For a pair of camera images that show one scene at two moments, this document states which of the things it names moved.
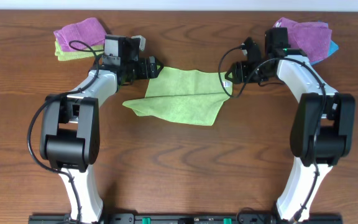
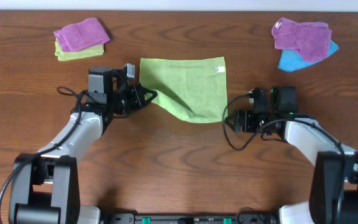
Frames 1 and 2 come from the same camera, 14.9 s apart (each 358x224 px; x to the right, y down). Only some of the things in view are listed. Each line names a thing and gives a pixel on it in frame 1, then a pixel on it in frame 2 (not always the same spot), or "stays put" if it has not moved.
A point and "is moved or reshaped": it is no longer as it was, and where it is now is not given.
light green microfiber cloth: [190, 96] is moved or reshaped
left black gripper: [150, 68] → [138, 97]
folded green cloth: [65, 55] stays put
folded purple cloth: [79, 37] stays put
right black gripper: [242, 73] → [247, 127]
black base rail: [185, 219] stays put
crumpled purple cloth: [314, 38] stays put
